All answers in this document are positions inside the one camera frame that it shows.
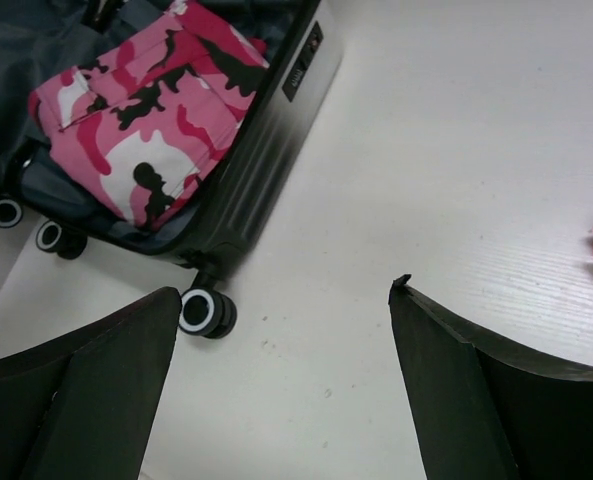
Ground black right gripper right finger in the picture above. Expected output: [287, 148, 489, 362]
[388, 274, 593, 479]

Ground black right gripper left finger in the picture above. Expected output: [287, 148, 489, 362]
[0, 287, 181, 480]

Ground pink camouflage pants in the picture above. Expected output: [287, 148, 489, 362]
[29, 1, 268, 231]

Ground black white astronaut suitcase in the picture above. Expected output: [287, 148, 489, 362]
[0, 1, 342, 339]

